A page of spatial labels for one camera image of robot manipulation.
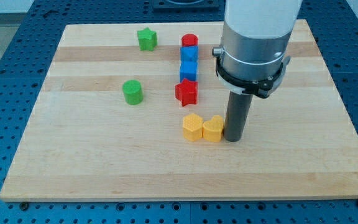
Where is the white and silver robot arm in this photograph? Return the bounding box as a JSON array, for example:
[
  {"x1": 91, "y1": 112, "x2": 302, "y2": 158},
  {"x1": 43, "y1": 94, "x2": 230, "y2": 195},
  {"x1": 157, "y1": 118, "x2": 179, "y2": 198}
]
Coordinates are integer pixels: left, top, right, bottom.
[{"x1": 213, "y1": 0, "x2": 302, "y2": 98}]

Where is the red star block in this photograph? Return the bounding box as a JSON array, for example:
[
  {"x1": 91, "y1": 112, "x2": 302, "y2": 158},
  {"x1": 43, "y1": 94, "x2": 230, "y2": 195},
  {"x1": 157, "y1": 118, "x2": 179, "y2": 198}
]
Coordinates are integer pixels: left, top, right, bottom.
[{"x1": 175, "y1": 78, "x2": 198, "y2": 106}]

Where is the green star block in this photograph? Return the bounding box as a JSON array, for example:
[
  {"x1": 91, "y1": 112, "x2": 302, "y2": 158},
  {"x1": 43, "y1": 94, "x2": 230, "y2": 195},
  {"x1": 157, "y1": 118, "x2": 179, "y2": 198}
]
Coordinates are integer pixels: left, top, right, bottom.
[{"x1": 137, "y1": 27, "x2": 157, "y2": 51}]

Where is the yellow hexagon block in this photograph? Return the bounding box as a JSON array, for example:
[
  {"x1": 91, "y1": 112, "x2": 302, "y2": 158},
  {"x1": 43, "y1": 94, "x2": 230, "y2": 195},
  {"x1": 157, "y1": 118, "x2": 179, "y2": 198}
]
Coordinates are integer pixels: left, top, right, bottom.
[{"x1": 182, "y1": 113, "x2": 203, "y2": 141}]

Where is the yellow heart block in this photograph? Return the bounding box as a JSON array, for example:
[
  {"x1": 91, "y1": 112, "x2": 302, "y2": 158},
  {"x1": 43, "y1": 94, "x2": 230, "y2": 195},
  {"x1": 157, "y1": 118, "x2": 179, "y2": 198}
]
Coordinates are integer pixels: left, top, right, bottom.
[{"x1": 203, "y1": 115, "x2": 224, "y2": 142}]

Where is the blue cube block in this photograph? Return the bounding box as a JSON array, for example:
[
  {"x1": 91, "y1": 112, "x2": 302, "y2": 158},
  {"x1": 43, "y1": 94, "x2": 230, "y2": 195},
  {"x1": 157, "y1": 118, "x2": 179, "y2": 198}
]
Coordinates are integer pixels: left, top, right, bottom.
[{"x1": 180, "y1": 61, "x2": 198, "y2": 82}]

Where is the green cylinder block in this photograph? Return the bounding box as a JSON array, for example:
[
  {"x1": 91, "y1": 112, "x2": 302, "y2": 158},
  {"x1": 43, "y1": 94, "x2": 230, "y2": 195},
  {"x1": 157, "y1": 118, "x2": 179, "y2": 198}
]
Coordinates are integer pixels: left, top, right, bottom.
[{"x1": 122, "y1": 80, "x2": 144, "y2": 105}]

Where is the light wooden board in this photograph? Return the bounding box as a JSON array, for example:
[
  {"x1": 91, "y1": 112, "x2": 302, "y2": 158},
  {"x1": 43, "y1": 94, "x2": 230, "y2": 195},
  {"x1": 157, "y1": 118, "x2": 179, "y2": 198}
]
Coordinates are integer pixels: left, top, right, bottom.
[{"x1": 0, "y1": 20, "x2": 358, "y2": 202}]

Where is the blue triangle-top block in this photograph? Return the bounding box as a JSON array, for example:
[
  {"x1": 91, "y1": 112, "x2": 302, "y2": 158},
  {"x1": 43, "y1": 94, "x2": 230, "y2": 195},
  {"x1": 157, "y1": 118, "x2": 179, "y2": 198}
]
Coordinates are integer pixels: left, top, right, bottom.
[{"x1": 180, "y1": 45, "x2": 199, "y2": 62}]

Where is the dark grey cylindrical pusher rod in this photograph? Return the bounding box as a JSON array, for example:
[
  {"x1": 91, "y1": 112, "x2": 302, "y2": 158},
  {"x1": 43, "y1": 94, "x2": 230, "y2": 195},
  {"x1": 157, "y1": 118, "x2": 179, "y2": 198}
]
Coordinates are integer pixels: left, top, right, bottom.
[{"x1": 223, "y1": 92, "x2": 253, "y2": 142}]

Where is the red cylinder block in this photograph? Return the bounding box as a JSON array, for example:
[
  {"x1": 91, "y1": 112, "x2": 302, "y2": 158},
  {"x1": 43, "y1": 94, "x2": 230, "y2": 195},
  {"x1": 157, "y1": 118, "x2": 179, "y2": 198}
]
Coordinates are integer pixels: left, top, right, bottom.
[{"x1": 181, "y1": 34, "x2": 198, "y2": 47}]

